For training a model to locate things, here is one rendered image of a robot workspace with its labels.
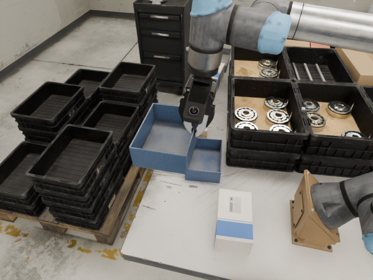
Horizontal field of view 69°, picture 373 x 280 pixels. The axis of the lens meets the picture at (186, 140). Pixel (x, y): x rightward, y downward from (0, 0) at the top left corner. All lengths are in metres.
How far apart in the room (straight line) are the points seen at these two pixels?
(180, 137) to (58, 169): 0.98
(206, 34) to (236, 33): 0.06
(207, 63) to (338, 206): 0.61
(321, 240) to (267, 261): 0.19
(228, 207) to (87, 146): 1.01
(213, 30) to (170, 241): 0.73
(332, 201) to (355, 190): 0.07
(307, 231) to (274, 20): 0.70
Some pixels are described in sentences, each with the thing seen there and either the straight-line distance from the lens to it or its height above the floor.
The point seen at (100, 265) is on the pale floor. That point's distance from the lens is 1.82.
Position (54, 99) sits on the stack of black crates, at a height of 0.49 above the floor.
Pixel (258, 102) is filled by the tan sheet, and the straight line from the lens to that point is 1.41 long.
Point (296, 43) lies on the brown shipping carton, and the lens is 2.04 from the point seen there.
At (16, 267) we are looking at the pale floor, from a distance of 2.00.
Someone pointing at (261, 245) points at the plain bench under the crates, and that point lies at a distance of 1.05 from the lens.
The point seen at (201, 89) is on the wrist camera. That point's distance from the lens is 0.62.
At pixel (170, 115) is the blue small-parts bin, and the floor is 1.10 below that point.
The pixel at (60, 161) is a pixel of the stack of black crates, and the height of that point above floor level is 0.49.
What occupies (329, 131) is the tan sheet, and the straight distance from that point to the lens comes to 1.35.
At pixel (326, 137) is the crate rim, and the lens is 1.15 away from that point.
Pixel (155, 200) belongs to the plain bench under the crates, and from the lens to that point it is 1.12.
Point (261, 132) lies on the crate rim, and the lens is 1.08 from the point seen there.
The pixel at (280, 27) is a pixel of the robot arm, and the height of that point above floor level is 1.43.
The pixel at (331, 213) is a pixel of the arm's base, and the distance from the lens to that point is 0.96.
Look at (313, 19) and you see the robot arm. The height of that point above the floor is 1.42.
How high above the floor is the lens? 1.62
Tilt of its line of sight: 43 degrees down
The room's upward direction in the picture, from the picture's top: straight up
